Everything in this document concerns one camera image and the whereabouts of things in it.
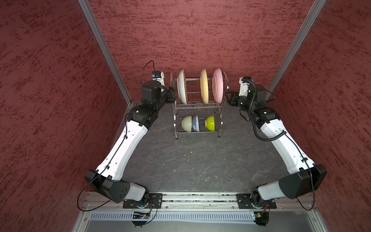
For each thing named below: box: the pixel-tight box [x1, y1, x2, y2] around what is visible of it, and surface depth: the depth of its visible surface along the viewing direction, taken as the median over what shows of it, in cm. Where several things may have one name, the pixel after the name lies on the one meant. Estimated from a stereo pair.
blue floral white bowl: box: [192, 115, 200, 132], surface depth 93 cm
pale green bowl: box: [181, 115, 193, 132], surface depth 93 cm
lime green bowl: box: [204, 115, 215, 131], surface depth 96 cm
